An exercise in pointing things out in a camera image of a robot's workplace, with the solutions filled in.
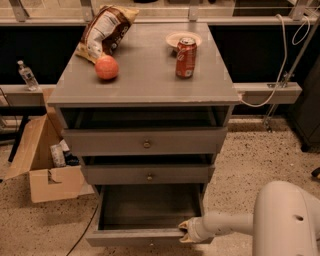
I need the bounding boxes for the grey middle drawer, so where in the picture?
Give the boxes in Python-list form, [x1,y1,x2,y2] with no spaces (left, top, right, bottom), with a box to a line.
[81,164,215,185]

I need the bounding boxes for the clear water bottle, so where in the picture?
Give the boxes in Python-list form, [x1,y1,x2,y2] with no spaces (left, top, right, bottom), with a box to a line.
[17,60,39,91]

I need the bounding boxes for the dark item in box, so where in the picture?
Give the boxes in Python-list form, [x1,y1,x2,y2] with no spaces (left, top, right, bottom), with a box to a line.
[63,151,79,166]

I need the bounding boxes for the black floor cable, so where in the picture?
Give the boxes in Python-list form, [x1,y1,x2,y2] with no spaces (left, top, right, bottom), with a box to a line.
[65,203,100,256]

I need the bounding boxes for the red soda can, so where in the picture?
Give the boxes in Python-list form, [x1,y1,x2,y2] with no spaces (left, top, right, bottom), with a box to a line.
[176,37,197,78]

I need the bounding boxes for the metal stand pole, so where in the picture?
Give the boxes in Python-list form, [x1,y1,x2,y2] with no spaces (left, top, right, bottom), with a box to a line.
[261,13,320,133]

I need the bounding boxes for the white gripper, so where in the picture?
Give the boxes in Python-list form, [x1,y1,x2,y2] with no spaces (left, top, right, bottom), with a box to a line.
[178,217,209,243]

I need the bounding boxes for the grey bottom drawer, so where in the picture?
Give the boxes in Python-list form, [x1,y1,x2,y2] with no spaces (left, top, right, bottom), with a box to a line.
[86,183,203,247]

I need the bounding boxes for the grey drawer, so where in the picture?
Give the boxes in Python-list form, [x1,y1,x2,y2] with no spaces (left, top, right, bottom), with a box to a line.
[86,183,203,247]
[63,128,227,156]
[81,164,215,185]

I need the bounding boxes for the orange ball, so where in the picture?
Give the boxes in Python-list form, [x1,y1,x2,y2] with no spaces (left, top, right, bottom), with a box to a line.
[95,55,119,80]

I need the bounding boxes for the small beige plate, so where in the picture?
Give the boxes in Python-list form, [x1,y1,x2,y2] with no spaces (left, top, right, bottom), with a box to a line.
[166,31,202,48]

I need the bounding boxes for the grey drawer cabinet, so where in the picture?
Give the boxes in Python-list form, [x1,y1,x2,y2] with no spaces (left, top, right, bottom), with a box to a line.
[46,21,242,201]

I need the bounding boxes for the grey top drawer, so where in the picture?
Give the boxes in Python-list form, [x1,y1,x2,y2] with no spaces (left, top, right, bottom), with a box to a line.
[63,128,227,156]

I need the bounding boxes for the brown chip bag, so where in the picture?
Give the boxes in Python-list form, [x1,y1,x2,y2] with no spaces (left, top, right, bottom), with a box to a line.
[75,5,139,63]

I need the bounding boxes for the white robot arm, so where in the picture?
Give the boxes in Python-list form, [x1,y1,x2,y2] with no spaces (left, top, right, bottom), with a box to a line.
[179,181,320,256]

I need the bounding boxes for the open cardboard box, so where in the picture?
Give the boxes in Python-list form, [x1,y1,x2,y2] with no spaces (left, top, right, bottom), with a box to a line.
[3,87,95,204]

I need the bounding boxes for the white can in box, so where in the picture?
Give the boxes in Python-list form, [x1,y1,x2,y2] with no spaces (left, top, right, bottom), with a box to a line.
[50,144,66,168]

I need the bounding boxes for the dark cabinet at right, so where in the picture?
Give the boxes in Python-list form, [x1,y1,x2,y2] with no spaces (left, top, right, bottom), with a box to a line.
[288,56,320,152]

